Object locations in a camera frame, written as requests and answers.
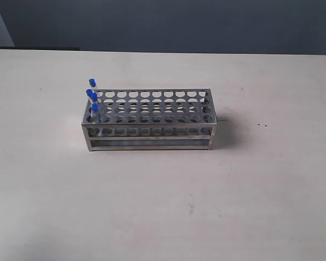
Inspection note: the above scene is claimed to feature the blue-capped tube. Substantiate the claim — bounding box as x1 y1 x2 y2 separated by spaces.
86 89 93 103
90 103 99 122
89 78 98 92
91 92 101 121

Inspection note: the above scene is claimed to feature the stainless steel test tube rack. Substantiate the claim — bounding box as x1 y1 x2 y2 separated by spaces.
81 89 218 152

